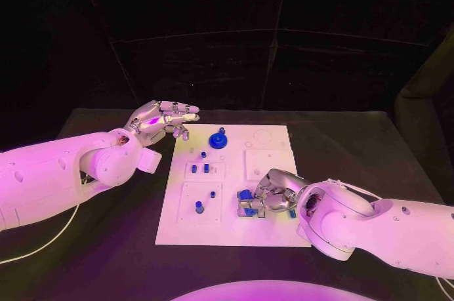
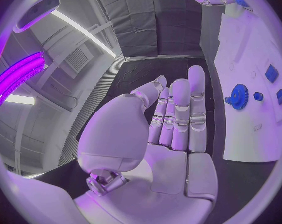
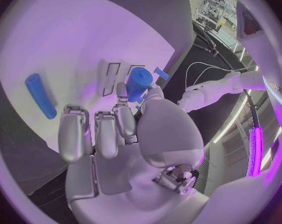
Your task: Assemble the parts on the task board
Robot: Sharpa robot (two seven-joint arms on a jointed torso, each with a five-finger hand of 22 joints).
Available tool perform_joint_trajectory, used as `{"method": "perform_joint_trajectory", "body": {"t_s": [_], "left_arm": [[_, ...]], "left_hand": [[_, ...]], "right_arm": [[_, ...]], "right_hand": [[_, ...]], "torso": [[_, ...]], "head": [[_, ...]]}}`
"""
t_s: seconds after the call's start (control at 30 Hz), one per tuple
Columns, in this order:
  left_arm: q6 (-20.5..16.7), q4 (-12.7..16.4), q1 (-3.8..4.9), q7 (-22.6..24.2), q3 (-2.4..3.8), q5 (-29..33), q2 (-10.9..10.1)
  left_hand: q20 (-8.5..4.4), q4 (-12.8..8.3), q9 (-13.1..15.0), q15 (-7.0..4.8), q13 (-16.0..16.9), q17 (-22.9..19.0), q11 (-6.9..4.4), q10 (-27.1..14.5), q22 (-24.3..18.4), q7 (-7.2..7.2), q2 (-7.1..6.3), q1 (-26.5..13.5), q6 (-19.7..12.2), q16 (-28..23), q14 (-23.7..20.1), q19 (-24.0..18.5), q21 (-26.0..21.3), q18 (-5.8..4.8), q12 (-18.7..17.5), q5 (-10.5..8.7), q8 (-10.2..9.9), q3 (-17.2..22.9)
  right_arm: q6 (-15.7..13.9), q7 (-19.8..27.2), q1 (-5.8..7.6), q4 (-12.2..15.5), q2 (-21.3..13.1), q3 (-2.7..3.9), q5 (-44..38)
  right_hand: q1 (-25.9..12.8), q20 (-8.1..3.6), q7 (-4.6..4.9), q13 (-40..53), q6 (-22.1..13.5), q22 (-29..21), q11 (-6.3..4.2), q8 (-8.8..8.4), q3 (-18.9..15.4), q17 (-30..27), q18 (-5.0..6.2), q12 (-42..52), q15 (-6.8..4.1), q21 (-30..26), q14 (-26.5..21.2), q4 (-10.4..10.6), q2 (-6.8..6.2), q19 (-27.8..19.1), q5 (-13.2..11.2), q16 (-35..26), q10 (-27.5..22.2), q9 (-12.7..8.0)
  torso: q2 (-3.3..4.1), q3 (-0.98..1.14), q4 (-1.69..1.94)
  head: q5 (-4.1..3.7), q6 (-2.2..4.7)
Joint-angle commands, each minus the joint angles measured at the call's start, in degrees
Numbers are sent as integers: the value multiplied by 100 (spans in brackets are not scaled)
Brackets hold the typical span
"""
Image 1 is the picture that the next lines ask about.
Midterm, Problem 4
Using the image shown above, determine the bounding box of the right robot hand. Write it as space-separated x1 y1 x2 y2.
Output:
237 168 313 218

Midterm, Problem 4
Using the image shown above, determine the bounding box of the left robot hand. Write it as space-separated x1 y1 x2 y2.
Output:
123 100 200 148

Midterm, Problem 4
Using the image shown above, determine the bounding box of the white task board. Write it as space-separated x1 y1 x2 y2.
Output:
154 123 313 248

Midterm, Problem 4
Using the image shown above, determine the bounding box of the blue gear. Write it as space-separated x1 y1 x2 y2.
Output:
208 132 229 150

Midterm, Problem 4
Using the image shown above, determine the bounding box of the white cable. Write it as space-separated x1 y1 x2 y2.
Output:
434 276 454 301
0 202 81 266

